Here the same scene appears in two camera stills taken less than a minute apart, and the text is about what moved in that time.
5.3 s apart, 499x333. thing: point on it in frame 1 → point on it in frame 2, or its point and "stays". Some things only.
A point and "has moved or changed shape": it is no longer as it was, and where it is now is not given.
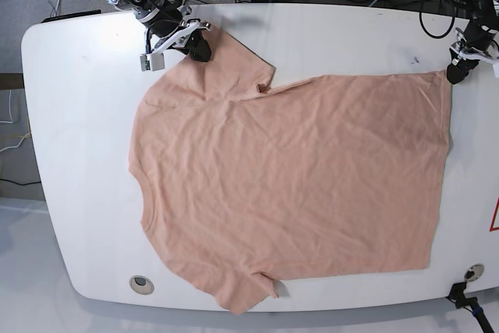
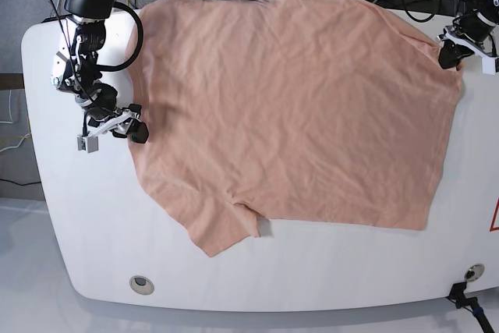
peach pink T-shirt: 332,175 has moved or changed shape
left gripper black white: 168,30 → 105,117
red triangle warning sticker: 493,228 stays
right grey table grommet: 474,272 stays
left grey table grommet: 141,285 stays
